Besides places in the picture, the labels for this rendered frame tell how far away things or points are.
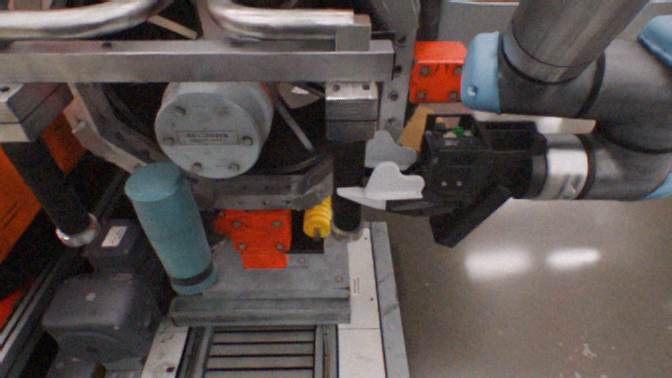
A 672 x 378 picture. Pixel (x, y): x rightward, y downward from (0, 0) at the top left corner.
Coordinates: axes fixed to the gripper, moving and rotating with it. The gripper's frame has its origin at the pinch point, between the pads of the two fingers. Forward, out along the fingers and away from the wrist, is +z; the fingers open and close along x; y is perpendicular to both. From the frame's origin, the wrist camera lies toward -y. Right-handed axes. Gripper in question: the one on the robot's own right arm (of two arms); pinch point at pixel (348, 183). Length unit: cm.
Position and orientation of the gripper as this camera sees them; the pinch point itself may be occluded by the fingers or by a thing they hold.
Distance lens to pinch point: 45.1
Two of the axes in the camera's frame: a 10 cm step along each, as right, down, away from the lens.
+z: -10.0, 0.1, -0.1
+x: 0.1, 6.8, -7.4
